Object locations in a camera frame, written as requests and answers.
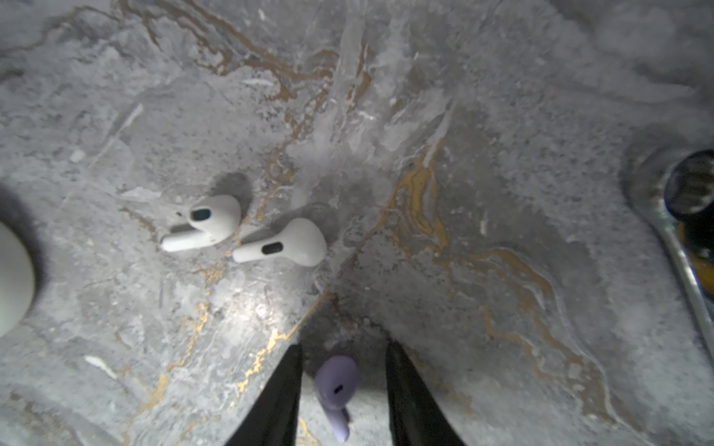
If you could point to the purple earbud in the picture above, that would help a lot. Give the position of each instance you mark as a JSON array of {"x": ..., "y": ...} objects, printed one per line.
[{"x": 336, "y": 382}]

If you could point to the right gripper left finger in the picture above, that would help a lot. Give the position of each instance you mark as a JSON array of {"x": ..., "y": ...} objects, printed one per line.
[{"x": 273, "y": 419}]

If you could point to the metal rod tool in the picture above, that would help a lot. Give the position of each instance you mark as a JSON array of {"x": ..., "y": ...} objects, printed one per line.
[{"x": 671, "y": 189}]

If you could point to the white earbud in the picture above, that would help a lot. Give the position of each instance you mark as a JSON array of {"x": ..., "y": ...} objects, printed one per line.
[
  {"x": 301, "y": 242},
  {"x": 211, "y": 221}
]

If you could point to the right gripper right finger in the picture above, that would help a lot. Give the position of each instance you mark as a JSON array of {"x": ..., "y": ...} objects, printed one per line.
[{"x": 415, "y": 417}]

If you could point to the white round earbud case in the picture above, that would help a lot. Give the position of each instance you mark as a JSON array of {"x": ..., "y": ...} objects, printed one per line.
[{"x": 18, "y": 283}]

